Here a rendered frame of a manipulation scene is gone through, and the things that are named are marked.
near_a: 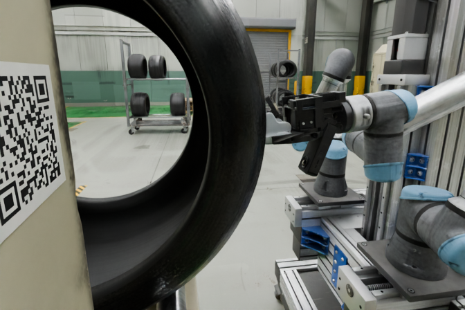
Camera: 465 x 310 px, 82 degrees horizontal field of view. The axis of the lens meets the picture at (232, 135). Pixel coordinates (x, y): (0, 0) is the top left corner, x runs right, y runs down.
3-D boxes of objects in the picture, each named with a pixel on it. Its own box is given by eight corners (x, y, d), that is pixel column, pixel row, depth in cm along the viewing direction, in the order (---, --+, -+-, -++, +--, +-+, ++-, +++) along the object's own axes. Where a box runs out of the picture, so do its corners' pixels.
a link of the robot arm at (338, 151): (318, 174, 120) (320, 144, 117) (318, 164, 132) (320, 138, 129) (347, 176, 116) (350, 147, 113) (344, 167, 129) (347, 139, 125)
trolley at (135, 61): (190, 133, 576) (186, 40, 533) (126, 135, 562) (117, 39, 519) (191, 127, 638) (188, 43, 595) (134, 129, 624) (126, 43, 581)
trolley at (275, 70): (297, 120, 759) (301, 48, 716) (274, 120, 756) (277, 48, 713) (286, 113, 889) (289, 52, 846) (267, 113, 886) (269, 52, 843)
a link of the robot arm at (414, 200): (428, 221, 81) (436, 179, 78) (461, 249, 68) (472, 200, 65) (387, 219, 82) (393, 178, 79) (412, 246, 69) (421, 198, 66)
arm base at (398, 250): (416, 243, 86) (421, 215, 84) (461, 277, 72) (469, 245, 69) (374, 247, 84) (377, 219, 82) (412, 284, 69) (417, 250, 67)
